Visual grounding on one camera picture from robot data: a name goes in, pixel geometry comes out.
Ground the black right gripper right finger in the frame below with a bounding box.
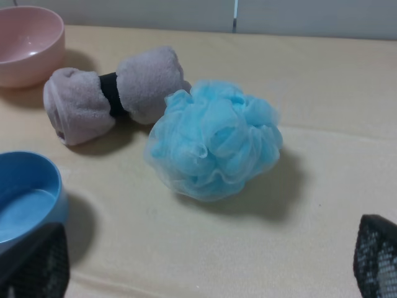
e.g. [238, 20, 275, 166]
[353, 214, 396, 298]

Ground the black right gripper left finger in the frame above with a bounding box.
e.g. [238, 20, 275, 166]
[1, 223, 70, 298]

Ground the blue mesh bath loofah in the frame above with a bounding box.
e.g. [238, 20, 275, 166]
[144, 81, 283, 202]

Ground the blue plastic bowl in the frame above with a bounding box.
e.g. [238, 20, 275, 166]
[1, 151, 69, 253]

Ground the rolled pink towel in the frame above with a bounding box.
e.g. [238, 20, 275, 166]
[43, 46, 191, 146]

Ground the pink plastic bowl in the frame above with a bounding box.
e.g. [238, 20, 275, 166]
[1, 6, 66, 88]

